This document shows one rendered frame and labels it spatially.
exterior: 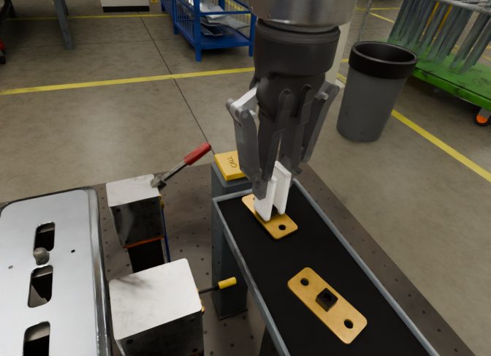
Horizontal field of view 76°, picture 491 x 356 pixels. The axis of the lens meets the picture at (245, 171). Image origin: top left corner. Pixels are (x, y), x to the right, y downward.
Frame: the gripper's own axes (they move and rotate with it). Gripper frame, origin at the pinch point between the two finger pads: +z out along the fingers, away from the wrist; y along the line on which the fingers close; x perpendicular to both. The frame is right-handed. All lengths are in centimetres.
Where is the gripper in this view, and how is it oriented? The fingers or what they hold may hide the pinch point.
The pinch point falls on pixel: (272, 191)
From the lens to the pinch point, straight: 40.4
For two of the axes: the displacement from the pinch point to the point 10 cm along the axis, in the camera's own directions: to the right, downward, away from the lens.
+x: 5.4, 5.6, -6.3
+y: -8.4, 3.0, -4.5
